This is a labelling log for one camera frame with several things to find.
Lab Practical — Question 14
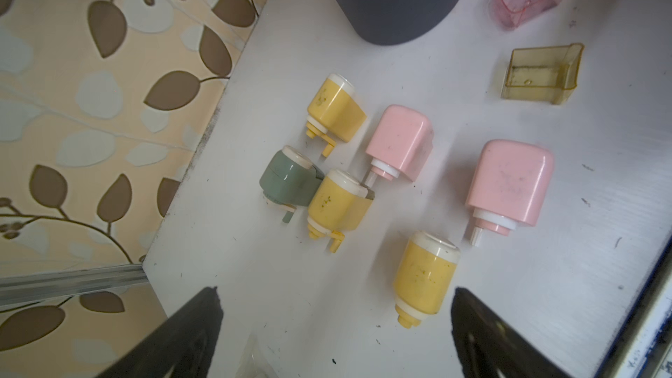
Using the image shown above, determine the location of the pink sharpener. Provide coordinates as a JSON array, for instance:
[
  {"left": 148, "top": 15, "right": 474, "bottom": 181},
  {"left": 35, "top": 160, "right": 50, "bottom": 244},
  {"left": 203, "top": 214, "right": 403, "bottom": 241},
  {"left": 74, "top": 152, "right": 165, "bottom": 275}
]
[
  {"left": 363, "top": 104, "right": 434, "bottom": 188},
  {"left": 467, "top": 139, "right": 555, "bottom": 247}
]

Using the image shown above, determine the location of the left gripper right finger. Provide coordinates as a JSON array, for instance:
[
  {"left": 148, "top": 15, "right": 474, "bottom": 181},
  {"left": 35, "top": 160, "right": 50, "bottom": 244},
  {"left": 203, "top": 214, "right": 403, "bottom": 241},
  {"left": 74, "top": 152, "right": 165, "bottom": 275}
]
[{"left": 451, "top": 287, "right": 569, "bottom": 378}]

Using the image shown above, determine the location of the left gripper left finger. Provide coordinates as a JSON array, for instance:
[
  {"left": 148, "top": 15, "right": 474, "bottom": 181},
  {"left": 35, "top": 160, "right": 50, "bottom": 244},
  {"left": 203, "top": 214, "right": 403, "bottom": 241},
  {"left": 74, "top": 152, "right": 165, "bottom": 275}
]
[{"left": 98, "top": 287, "right": 224, "bottom": 377}]

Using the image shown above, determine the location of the green pencil sharpener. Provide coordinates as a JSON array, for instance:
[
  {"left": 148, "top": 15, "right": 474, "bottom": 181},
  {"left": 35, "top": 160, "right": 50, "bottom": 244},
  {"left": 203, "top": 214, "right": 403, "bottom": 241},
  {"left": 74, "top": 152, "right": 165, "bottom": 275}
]
[{"left": 259, "top": 145, "right": 325, "bottom": 224}]

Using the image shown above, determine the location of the yellow sharpener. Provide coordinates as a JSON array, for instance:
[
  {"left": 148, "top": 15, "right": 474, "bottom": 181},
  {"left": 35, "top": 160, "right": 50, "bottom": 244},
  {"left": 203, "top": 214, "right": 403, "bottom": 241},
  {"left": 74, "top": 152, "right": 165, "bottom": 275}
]
[
  {"left": 306, "top": 73, "right": 367, "bottom": 158},
  {"left": 394, "top": 230, "right": 461, "bottom": 329},
  {"left": 307, "top": 168, "right": 376, "bottom": 253}
]

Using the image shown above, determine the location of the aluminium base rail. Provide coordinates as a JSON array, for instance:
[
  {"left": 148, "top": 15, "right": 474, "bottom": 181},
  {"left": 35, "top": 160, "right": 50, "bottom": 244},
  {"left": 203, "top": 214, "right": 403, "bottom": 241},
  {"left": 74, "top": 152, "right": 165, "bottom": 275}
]
[{"left": 596, "top": 243, "right": 671, "bottom": 377}]

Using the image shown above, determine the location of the pink sharpener front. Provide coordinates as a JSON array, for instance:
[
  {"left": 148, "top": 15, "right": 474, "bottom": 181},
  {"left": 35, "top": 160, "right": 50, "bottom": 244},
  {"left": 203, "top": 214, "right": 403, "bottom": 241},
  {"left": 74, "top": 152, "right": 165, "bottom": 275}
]
[{"left": 467, "top": 139, "right": 555, "bottom": 247}]

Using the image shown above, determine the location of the yellow transparent shavings tray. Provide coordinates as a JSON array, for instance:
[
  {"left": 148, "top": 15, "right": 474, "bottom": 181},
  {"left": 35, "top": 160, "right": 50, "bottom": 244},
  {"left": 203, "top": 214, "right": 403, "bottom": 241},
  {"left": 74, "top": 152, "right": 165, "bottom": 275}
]
[{"left": 500, "top": 43, "right": 585, "bottom": 105}]

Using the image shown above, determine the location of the yellow sharpener front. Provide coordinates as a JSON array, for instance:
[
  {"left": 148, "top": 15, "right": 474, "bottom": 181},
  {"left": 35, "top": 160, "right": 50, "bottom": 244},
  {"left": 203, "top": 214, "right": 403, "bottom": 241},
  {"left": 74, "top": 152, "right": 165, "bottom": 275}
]
[{"left": 307, "top": 168, "right": 376, "bottom": 253}]

